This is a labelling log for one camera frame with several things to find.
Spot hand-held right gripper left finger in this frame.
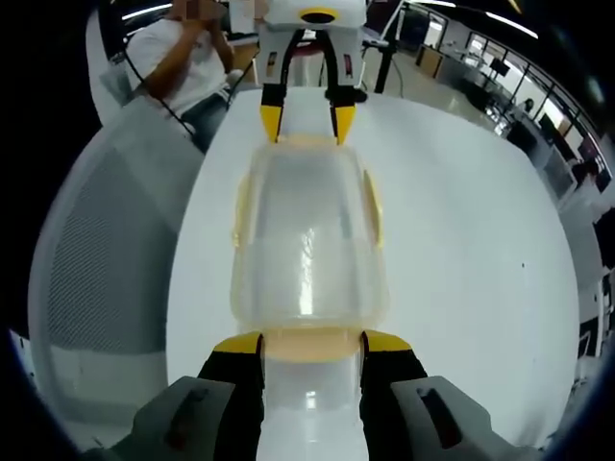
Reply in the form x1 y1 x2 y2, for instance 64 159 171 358
108 329 266 461

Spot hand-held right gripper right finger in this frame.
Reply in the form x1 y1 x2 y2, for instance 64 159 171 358
357 329 518 461

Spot clear plastic box yellow buckles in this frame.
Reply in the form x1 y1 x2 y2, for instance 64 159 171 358
232 133 390 364

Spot black pole stand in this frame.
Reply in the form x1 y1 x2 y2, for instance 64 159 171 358
373 0 406 95

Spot person's jeans leg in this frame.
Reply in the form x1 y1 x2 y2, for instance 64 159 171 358
180 88 234 153

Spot person's white shirt torso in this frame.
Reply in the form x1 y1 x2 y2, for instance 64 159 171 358
127 7 236 116

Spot wooden cabinet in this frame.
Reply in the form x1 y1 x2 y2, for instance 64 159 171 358
415 43 446 79

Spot white office chair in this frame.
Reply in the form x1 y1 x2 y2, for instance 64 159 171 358
87 9 145 129

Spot grey mesh office chair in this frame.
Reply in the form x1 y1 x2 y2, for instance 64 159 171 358
28 103 208 428

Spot black cable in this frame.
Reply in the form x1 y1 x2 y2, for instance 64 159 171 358
108 0 198 140

